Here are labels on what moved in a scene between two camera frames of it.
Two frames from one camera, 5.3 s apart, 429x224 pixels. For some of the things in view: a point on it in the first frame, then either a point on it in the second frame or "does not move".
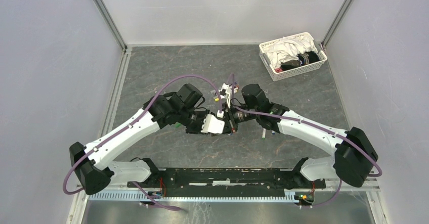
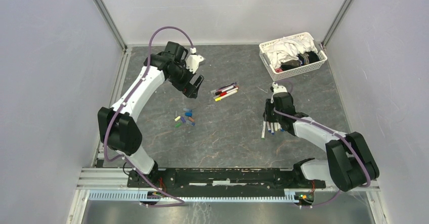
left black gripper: (198, 130) to (187, 87)
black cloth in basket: (303, 58) does not move
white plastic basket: (277, 76) does not move
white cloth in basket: (286, 49) does not move
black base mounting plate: (227, 180) does not move
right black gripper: (228, 113) to (266, 116)
